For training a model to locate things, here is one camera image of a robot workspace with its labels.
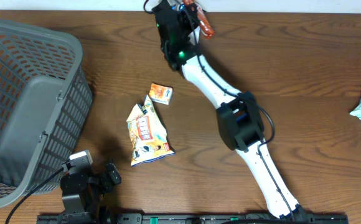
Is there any orange small box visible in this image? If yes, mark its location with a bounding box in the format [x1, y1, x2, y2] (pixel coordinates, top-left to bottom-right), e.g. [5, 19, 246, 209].
[149, 83, 173, 105]

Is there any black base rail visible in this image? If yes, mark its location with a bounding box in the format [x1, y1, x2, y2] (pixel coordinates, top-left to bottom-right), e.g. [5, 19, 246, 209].
[37, 212, 349, 224]

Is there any yellow snack bag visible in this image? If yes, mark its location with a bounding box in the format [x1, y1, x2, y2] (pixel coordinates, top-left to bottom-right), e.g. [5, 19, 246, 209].
[126, 95, 175, 166]

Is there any grey plastic basket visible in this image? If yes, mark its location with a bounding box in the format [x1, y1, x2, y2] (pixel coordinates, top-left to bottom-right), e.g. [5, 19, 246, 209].
[0, 19, 93, 208]

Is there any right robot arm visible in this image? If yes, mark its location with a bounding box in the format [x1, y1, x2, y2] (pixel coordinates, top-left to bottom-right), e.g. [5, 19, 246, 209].
[151, 1, 299, 221]

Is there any red candy bar wrapper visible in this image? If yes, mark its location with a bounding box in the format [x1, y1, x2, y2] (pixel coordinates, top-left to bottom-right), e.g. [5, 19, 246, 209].
[182, 0, 215, 39]

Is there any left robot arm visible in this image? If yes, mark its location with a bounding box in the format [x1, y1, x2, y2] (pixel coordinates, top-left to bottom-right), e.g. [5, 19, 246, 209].
[57, 162, 121, 224]

